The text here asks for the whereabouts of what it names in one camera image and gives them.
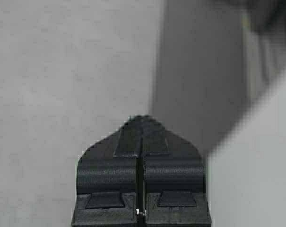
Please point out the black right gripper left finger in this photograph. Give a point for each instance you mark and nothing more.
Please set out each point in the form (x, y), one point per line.
(106, 180)

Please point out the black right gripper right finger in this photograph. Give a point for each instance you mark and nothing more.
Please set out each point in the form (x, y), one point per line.
(174, 179)

